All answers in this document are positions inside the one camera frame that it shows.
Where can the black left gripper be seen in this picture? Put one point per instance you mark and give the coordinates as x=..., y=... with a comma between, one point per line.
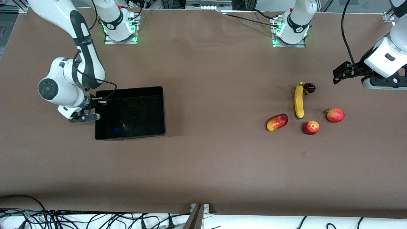
x=356, y=70

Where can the dark purple mangosteen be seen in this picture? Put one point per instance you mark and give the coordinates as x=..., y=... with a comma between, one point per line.
x=310, y=87

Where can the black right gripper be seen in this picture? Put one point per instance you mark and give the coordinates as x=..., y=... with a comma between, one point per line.
x=92, y=106

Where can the black plastic tray box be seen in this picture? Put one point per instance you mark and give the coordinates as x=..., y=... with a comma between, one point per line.
x=133, y=117

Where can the white power strip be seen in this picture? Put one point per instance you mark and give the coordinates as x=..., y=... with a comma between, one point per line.
x=208, y=6

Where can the metal table edge bracket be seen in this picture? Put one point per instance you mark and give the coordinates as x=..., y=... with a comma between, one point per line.
x=206, y=208

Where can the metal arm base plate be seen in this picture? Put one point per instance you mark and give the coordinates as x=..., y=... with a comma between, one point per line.
x=286, y=45
x=111, y=41

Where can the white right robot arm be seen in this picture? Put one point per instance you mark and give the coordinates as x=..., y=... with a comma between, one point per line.
x=57, y=90

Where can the small red apple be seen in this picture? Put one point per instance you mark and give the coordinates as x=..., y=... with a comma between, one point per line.
x=311, y=128

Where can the grey metal pole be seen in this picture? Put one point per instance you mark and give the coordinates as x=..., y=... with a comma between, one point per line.
x=194, y=221

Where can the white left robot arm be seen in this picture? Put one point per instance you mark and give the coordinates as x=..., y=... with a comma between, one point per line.
x=378, y=60

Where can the aluminium frame profile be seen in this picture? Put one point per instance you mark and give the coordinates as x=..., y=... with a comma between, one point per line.
x=12, y=6
x=388, y=16

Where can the red yellow mango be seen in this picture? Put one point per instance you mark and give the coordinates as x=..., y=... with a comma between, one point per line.
x=277, y=122

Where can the yellow banana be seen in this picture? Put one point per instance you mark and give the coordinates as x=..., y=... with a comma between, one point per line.
x=299, y=103

